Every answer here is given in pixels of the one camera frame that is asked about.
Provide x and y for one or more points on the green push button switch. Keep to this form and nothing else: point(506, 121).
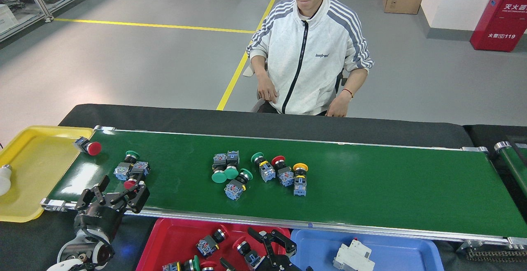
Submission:
point(197, 265)
point(267, 174)
point(234, 190)
point(122, 172)

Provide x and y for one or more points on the yellow push button switch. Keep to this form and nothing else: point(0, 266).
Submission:
point(300, 188)

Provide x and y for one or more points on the white circuit breaker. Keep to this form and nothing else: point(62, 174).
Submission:
point(352, 256)

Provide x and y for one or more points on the person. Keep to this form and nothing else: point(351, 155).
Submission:
point(313, 57)

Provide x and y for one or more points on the green mushroom push button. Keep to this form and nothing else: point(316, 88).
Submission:
point(231, 173)
point(219, 176)

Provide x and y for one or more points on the person's right forearm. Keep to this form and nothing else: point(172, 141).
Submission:
point(260, 69)

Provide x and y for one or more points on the red push button switch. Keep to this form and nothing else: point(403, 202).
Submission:
point(239, 244)
point(286, 178)
point(206, 247)

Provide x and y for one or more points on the green conveyor belt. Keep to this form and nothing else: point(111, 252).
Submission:
point(391, 188)
point(519, 170)

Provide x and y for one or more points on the white box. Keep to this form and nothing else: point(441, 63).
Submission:
point(7, 19)

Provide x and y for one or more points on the white light bulb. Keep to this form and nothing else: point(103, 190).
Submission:
point(5, 180)

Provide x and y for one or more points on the person's left hand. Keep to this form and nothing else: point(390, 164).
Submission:
point(338, 107)

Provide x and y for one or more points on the person's right hand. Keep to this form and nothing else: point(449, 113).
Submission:
point(267, 89)

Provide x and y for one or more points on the red plastic tray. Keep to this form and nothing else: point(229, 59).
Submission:
point(173, 238)

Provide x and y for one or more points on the silver metal frame rack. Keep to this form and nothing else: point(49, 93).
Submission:
point(29, 19)

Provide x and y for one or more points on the yellow plastic tray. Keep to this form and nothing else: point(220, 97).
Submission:
point(37, 172)

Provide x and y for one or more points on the red fire extinguisher cabinet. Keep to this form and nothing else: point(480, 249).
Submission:
point(500, 19)

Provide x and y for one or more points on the blue plastic tray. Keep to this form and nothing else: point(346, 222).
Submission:
point(395, 254)

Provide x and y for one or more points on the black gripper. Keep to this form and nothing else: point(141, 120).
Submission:
point(288, 266)
point(99, 221)

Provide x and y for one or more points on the person's left forearm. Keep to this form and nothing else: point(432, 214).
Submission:
point(355, 82)

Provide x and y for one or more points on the grey office chair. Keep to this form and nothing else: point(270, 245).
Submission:
point(248, 71)

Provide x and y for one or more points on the red mushroom push button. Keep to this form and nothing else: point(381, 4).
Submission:
point(94, 148)
point(141, 168)
point(208, 267)

